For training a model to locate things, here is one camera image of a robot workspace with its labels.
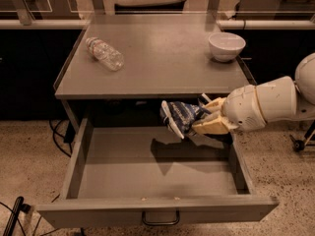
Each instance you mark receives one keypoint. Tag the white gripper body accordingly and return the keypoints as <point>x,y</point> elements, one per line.
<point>242,108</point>

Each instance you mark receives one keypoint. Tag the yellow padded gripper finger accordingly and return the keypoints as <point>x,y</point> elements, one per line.
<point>215,105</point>
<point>214,124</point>

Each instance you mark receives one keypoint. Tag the blue chip bag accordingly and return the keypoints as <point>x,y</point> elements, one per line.
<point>179,116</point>

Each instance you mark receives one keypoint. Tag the white ceramic bowl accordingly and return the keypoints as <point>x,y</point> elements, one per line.
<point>226,46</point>

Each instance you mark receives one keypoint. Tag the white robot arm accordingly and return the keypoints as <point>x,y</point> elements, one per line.
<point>289,99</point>

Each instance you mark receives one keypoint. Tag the open grey top drawer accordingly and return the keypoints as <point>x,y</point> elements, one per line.
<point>147,176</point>

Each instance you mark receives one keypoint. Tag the black caster wheel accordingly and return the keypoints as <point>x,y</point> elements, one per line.
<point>307,141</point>

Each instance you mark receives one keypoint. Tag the clear plastic water bottle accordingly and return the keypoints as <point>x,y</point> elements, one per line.
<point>104,53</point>

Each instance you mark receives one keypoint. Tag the black stand at bottom left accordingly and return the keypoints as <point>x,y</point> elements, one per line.
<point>18,207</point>

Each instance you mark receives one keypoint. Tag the white horizontal rail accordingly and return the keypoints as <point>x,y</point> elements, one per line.
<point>224,25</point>

